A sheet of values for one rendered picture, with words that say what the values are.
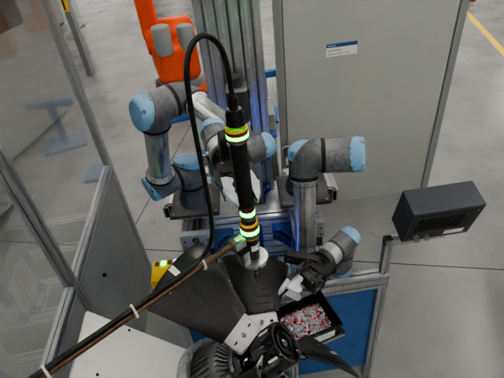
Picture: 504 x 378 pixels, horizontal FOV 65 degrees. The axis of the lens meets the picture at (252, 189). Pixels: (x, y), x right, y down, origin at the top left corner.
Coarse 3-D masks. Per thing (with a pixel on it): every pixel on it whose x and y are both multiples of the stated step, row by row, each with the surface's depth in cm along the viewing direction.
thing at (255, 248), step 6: (228, 96) 70; (234, 96) 70; (228, 102) 71; (234, 102) 70; (228, 108) 72; (234, 108) 71; (240, 108) 72; (228, 114) 71; (234, 114) 71; (240, 114) 71; (228, 120) 72; (234, 120) 71; (240, 120) 72; (228, 126) 73; (234, 126) 72; (240, 126) 72; (258, 240) 92; (252, 246) 92; (258, 246) 93; (252, 252) 93; (258, 252) 94; (252, 258) 94; (258, 258) 95
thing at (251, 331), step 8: (240, 320) 104; (248, 320) 104; (240, 328) 103; (248, 328) 104; (256, 328) 105; (232, 336) 103; (240, 336) 103; (248, 336) 104; (232, 344) 102; (240, 344) 103; (248, 344) 103; (240, 352) 102
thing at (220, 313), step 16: (192, 256) 104; (208, 256) 106; (208, 272) 104; (176, 288) 99; (192, 288) 101; (208, 288) 102; (224, 288) 104; (160, 304) 96; (176, 304) 98; (192, 304) 100; (208, 304) 101; (224, 304) 103; (240, 304) 104; (176, 320) 97; (192, 320) 99; (208, 320) 101; (224, 320) 102; (208, 336) 100; (224, 336) 101
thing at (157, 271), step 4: (164, 260) 151; (172, 260) 151; (152, 264) 150; (160, 264) 150; (152, 268) 148; (156, 268) 148; (160, 268) 148; (164, 268) 148; (152, 272) 147; (156, 272) 147; (160, 272) 146; (164, 272) 146; (152, 276) 145; (156, 276) 145; (160, 276) 145; (152, 280) 144; (156, 280) 144; (152, 284) 144; (156, 284) 145
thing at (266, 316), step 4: (268, 312) 116; (272, 312) 116; (252, 316) 115; (256, 316) 115; (260, 316) 115; (264, 316) 115; (268, 316) 115; (272, 316) 115; (276, 316) 114; (256, 320) 114; (264, 320) 114; (268, 320) 114; (276, 320) 113; (260, 324) 113; (264, 324) 113; (268, 324) 113; (260, 328) 112
